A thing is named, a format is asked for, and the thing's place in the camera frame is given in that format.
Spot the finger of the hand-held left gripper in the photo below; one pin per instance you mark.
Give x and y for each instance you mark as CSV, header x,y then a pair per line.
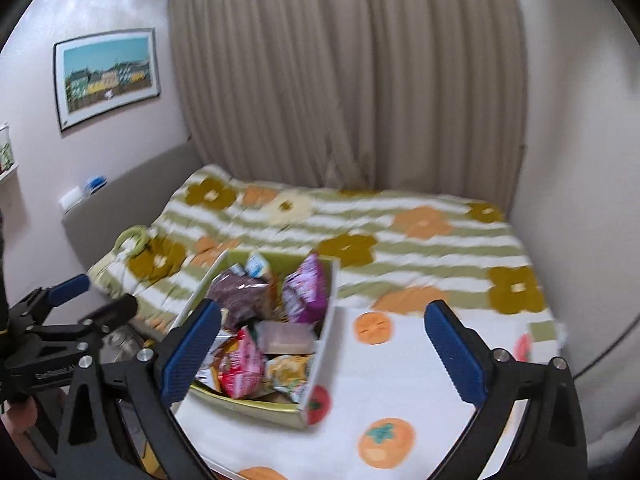
x,y
115,310
70,287

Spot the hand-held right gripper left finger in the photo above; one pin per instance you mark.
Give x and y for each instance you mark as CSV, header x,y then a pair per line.
x,y
192,355

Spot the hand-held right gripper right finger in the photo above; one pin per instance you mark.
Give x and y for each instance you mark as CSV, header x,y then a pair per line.
x,y
455,355

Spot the green cardboard box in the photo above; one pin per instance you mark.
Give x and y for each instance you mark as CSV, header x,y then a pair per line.
x,y
320,355

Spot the purple snack packet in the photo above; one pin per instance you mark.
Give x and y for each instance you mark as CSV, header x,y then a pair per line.
x,y
306,292

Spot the person's left hand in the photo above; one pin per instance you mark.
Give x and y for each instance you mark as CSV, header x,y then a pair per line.
x,y
20,417

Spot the maroon snack packet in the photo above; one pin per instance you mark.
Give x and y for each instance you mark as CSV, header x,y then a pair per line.
x,y
237,295

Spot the pale pink snack packet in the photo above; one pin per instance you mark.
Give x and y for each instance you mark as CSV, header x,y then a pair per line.
x,y
285,338

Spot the yellow snack packet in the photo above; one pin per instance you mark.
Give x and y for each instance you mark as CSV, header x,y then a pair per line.
x,y
287,369

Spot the small blue object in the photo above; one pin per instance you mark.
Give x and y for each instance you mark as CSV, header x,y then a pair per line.
x,y
96,184

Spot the grey bed headboard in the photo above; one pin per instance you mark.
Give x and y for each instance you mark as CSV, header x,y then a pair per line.
x,y
125,195

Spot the blue and white snack packet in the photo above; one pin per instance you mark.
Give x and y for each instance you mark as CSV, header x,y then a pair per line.
x,y
256,263

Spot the green striped flower blanket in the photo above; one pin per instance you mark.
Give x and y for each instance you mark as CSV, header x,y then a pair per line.
x,y
380,220

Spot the beige curtain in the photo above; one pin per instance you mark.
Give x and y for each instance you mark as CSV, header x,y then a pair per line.
x,y
350,70

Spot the white wall switch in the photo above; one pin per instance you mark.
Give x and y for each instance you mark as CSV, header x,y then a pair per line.
x,y
71,198

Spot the white wall shelf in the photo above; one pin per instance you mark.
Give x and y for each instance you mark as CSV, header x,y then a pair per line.
x,y
9,174

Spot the framed wall picture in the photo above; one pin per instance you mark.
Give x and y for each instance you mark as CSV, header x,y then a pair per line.
x,y
107,77

